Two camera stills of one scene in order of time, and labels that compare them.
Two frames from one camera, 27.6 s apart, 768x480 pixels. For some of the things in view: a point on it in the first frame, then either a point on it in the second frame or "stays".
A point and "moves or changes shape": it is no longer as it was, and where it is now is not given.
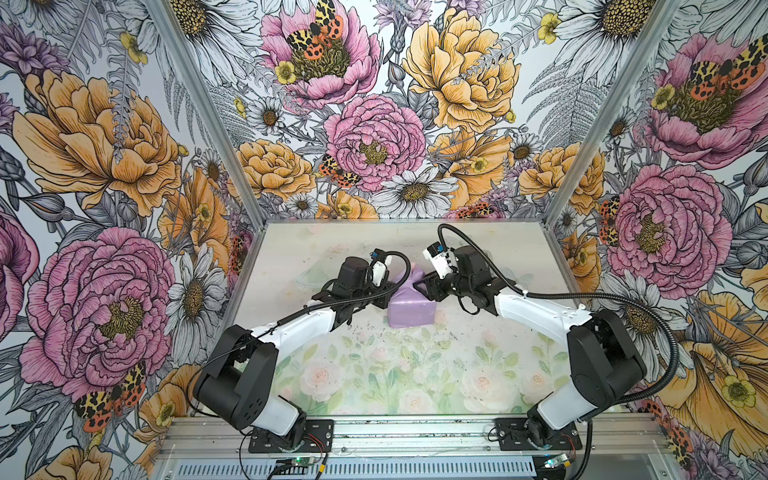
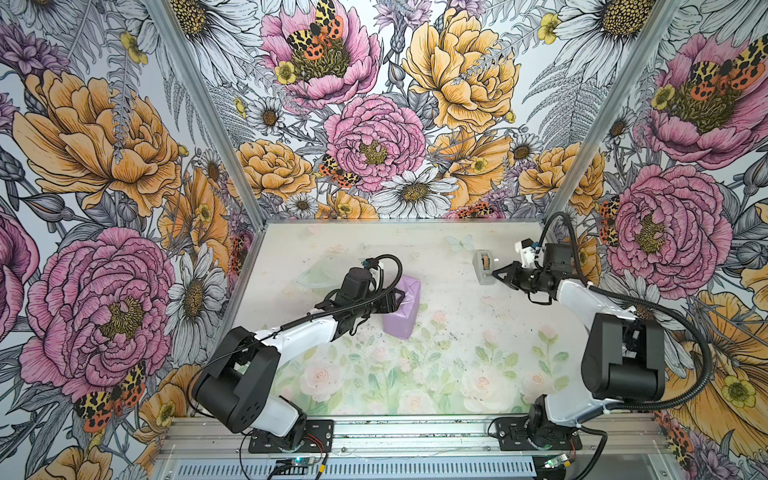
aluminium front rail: (600, 435) stays
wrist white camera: (436, 254) -> (528, 254)
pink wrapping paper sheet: (411, 307) moves or changes shape
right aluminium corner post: (658, 25) stays
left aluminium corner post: (167, 14) stays
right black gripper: (433, 285) -> (512, 270)
